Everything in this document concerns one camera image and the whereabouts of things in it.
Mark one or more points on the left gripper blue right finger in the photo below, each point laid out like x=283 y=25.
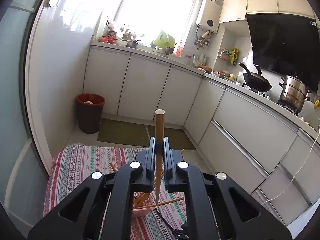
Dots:
x=168 y=165

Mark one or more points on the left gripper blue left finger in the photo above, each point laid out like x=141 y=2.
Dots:
x=149 y=168

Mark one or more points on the black chopstick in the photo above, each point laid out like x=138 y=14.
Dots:
x=165 y=222

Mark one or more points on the pink lattice utensil basket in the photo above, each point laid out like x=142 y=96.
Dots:
x=141 y=212

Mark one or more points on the olive floor mat right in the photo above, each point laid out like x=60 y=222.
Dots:
x=178 y=140

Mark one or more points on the olive floor mat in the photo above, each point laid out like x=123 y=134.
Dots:
x=178 y=140
x=125 y=133

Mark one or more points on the olive floor mat left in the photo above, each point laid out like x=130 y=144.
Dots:
x=125 y=133

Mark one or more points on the red rimmed trash bin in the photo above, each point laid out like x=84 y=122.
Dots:
x=89 y=108

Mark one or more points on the white kettle jug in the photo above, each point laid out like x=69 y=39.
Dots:
x=203 y=58

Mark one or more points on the black wok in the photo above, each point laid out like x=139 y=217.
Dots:
x=255 y=80

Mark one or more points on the yellow green snack bags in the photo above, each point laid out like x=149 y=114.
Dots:
x=229 y=55

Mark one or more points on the red bowl on counter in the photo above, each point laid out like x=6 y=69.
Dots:
x=107 y=39

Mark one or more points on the steel steamer pot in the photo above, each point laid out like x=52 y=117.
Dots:
x=294 y=93

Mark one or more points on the white water heater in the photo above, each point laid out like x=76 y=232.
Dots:
x=208 y=16

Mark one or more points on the black range hood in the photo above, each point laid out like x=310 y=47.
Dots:
x=287 y=45

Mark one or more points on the white upper cabinets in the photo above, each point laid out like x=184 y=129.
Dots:
x=237 y=10

